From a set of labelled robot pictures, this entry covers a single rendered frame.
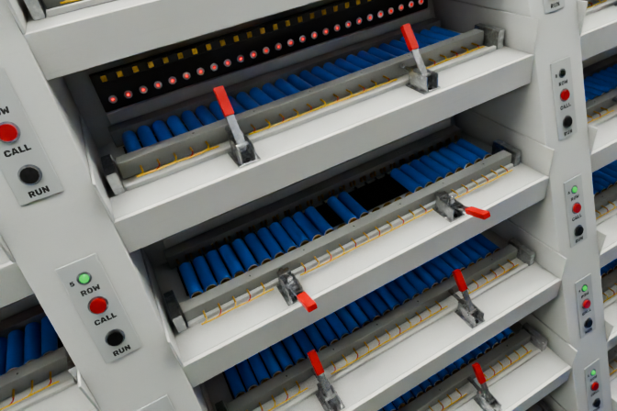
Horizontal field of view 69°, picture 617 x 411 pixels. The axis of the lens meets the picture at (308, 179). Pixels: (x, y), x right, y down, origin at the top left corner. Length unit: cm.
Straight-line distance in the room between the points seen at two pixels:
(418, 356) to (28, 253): 55
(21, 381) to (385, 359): 49
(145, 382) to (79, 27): 39
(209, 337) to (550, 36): 63
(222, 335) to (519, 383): 59
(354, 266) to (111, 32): 41
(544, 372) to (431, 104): 58
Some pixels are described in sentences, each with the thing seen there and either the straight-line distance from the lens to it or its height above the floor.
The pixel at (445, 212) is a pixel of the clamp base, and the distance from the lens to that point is 70.
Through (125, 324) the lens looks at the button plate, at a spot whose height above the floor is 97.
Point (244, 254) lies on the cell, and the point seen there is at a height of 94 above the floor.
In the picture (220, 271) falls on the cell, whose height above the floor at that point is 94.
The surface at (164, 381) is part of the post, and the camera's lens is 60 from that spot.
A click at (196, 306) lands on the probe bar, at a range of 61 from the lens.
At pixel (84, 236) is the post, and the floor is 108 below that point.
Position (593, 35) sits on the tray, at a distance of 85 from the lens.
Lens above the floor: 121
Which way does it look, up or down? 18 degrees down
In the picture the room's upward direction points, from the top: 17 degrees counter-clockwise
